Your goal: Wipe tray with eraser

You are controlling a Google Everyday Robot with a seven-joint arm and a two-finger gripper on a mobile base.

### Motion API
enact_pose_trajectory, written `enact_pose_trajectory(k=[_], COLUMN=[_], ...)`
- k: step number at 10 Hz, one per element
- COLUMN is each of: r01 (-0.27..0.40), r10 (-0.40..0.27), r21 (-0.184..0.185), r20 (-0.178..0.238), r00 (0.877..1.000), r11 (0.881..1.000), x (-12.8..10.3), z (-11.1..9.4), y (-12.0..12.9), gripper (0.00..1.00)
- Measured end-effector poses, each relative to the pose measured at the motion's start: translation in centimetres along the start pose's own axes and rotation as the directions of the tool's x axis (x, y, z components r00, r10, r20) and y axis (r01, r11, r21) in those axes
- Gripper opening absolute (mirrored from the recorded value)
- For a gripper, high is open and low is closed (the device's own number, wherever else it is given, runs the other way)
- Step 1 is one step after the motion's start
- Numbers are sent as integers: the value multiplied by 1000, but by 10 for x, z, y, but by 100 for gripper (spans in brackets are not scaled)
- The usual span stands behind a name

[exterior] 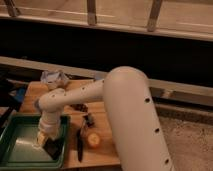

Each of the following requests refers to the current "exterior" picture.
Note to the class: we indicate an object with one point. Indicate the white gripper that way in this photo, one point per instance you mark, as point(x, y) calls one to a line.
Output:
point(48, 129)

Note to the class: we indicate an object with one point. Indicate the black eraser block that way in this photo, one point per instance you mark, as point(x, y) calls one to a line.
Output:
point(53, 148)

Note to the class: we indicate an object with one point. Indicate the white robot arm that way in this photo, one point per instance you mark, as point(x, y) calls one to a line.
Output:
point(132, 116)

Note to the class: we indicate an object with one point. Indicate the green plastic tray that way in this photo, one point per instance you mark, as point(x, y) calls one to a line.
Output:
point(19, 150)

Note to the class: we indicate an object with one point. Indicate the small dark toy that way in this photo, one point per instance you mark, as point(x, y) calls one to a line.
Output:
point(89, 120)

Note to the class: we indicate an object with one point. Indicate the crumpled white cloth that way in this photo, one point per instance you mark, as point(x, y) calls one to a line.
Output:
point(54, 79)

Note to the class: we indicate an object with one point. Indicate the wooden cutting board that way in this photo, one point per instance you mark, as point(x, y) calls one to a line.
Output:
point(99, 148)

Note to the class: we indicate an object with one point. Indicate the orange round fruit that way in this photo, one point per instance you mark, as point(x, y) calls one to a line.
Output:
point(93, 140)

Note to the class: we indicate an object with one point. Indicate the black handled knife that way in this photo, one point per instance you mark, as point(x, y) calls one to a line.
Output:
point(80, 141)

